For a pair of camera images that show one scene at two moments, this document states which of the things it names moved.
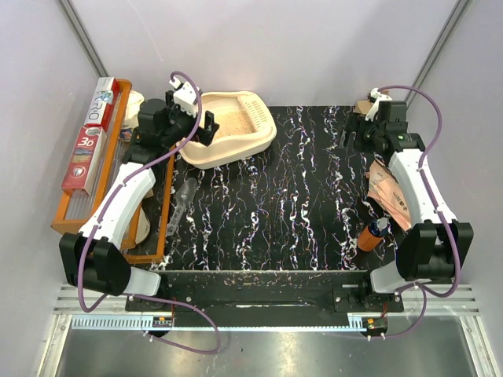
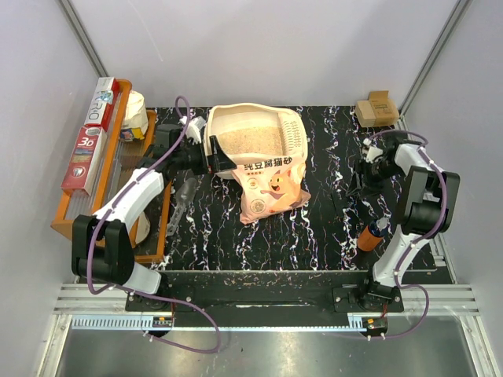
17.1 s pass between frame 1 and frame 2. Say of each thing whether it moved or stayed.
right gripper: moved
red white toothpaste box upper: stayed
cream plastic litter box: moved
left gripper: moved
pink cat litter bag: moved
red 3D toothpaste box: stayed
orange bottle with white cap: stayed
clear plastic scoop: stayed
